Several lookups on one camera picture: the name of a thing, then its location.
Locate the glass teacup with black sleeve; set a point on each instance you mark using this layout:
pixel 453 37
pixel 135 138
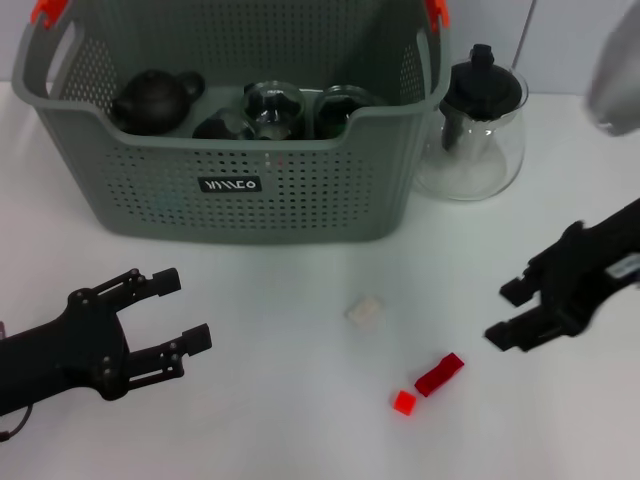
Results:
pixel 220 125
pixel 272 110
pixel 340 112

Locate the glass carafe with black lid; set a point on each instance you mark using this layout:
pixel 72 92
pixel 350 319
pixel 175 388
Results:
pixel 480 85

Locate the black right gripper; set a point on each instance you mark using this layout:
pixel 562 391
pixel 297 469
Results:
pixel 585 270

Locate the dark clay teapot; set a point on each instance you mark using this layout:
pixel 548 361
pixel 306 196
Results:
pixel 150 102

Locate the dark red long toy brick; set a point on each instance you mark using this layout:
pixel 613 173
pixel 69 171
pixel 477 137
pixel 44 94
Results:
pixel 435 377

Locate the small orange-red toy brick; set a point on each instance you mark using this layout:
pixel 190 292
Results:
pixel 404 401

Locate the white two-stud toy plate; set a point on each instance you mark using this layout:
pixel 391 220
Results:
pixel 364 312

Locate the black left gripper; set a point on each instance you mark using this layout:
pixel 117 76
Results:
pixel 65 355

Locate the grey perforated storage basket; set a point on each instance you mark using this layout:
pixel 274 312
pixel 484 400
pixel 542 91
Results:
pixel 250 215

